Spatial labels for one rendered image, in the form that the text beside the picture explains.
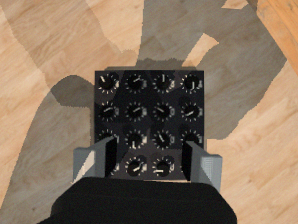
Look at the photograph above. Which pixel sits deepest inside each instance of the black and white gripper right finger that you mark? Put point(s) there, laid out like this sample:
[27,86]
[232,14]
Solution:
[199,166]

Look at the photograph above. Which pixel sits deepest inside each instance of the black knob box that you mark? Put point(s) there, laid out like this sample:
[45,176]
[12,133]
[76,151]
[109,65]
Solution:
[173,96]

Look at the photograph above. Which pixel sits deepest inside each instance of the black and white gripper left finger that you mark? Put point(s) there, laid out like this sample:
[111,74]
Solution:
[97,160]

